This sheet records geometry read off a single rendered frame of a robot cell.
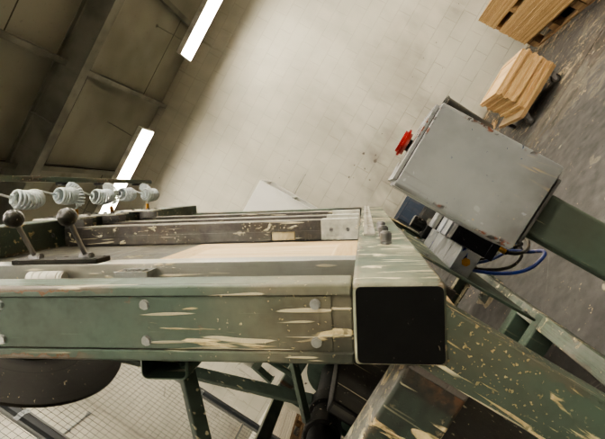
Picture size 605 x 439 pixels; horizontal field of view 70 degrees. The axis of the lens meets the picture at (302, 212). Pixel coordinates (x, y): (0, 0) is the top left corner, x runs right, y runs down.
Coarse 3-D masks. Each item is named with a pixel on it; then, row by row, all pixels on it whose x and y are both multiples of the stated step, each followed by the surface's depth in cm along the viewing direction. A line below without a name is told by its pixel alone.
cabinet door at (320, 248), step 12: (180, 252) 117; (192, 252) 116; (204, 252) 117; (216, 252) 116; (228, 252) 115; (240, 252) 114; (252, 252) 113; (264, 252) 112; (276, 252) 111; (288, 252) 110; (300, 252) 110; (312, 252) 109; (324, 252) 108; (336, 252) 105; (348, 252) 104
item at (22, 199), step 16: (0, 176) 134; (16, 176) 140; (32, 176) 147; (48, 176) 154; (16, 192) 134; (32, 192) 137; (48, 192) 150; (64, 192) 152; (96, 192) 174; (112, 192) 179; (128, 192) 192; (144, 192) 210; (16, 208) 132; (32, 208) 137
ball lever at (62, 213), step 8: (64, 208) 85; (64, 216) 84; (72, 216) 85; (64, 224) 85; (72, 224) 86; (72, 232) 88; (80, 240) 89; (80, 248) 90; (80, 256) 91; (88, 256) 90
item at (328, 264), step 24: (0, 264) 93; (24, 264) 91; (48, 264) 90; (72, 264) 89; (96, 264) 89; (120, 264) 88; (144, 264) 87; (168, 264) 86; (192, 264) 86; (216, 264) 85; (240, 264) 84; (264, 264) 84; (288, 264) 83; (312, 264) 82; (336, 264) 82
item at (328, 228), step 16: (80, 192) 160; (80, 224) 158; (144, 224) 158; (160, 224) 154; (176, 224) 152; (192, 224) 151; (208, 224) 150; (224, 224) 150; (240, 224) 149; (256, 224) 148; (272, 224) 147; (288, 224) 146; (304, 224) 146; (320, 224) 145; (336, 224) 144; (352, 224) 143; (96, 240) 157; (112, 240) 156; (128, 240) 155; (144, 240) 154; (160, 240) 153; (176, 240) 152; (192, 240) 152; (208, 240) 151; (224, 240) 150; (240, 240) 149; (256, 240) 148; (272, 240) 150
